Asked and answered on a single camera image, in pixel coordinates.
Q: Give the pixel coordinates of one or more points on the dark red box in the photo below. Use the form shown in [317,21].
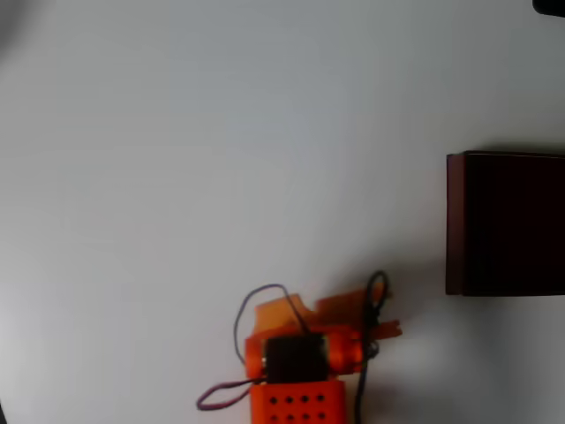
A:
[507,225]

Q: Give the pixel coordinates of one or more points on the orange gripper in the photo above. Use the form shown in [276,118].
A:
[340,306]

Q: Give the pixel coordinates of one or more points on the black object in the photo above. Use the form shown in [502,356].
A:
[549,6]

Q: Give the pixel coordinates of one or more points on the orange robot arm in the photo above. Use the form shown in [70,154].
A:
[300,402]

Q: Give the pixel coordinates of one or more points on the light orange wrist camera mount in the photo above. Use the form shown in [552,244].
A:
[276,315]

